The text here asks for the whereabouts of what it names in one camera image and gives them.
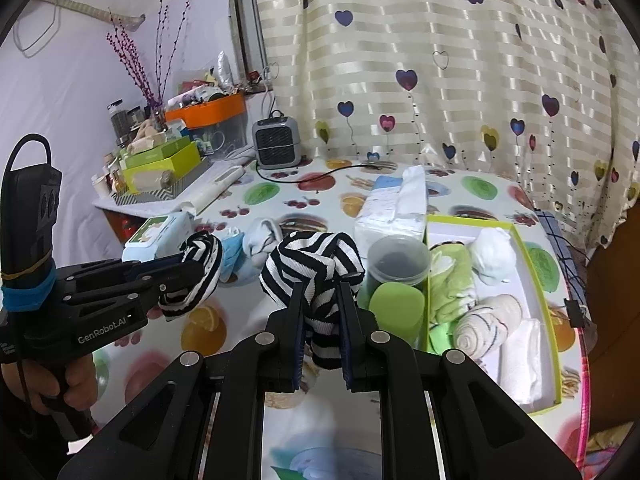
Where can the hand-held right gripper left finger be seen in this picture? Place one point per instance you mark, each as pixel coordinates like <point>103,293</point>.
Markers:
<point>299,360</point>

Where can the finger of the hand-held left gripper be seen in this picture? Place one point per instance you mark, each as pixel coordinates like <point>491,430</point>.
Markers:
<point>170,285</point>
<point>147,265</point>

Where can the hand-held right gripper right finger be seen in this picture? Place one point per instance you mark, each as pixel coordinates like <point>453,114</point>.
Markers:
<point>345,352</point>

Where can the black white striped sock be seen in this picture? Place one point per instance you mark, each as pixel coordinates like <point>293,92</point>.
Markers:
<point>310,265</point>
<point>205,260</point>

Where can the cream sock with blue stripes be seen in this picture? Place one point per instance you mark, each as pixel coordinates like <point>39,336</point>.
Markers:
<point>490,325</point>

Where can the white balled sock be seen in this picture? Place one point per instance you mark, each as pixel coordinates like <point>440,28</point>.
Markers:
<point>492,255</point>

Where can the white box with green rim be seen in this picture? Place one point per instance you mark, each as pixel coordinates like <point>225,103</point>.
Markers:
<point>530,290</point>

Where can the person's left hand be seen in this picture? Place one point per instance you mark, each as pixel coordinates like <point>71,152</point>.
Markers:
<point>75,380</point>

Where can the wet wipes pack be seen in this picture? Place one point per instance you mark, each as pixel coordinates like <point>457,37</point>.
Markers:
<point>150,235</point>

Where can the green lidded container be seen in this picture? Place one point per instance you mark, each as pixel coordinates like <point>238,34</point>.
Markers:
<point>397,310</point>

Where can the light blue sock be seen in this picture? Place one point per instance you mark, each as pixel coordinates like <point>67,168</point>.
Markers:
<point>232,255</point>

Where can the chevron pattern box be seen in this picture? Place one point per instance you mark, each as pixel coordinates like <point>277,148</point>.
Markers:
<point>150,195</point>

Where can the small white bottle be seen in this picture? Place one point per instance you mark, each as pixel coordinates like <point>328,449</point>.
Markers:
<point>100,185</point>

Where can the light green cloth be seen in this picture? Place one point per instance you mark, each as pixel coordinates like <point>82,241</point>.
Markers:
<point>440,340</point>

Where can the green cardboard box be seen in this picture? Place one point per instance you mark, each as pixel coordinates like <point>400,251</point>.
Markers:
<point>170,160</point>

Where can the dark jar with grey lid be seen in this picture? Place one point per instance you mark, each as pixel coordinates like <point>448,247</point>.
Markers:
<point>400,260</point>

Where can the cream cylindrical roll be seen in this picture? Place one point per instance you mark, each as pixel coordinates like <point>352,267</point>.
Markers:
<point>220,182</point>

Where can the glass jar with black lid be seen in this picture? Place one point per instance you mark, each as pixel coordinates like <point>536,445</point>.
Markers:
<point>117,120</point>
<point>134,116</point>

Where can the blue white tissue pack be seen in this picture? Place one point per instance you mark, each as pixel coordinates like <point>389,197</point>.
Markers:
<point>385,220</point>

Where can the purple flower branches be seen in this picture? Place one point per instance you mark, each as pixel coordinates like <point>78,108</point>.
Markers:
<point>152,100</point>

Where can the orange lidded storage box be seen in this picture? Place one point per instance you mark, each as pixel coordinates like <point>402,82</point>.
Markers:
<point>210,110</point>

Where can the white folded towel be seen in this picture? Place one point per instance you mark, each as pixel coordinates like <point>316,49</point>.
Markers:
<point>520,365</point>

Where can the grey space heater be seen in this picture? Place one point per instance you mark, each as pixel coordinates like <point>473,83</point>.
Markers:
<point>275,142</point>

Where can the pile of small toiletries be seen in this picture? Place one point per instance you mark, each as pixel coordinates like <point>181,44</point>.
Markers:
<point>205,90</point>

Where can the pink hula hoop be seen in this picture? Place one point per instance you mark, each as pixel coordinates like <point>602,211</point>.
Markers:
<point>584,385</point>

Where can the wooden wardrobe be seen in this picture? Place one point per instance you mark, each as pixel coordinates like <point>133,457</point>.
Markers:
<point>615,310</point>

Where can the yellow cloth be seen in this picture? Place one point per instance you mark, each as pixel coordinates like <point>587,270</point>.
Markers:
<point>605,442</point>

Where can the striped heart print curtain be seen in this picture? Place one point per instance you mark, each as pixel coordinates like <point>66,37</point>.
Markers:
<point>425,35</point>

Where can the wall mounted clothes rail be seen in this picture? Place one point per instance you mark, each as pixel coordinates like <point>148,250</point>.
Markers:
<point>90,10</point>

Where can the window frame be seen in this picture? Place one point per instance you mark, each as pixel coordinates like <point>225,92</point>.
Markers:
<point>240,20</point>

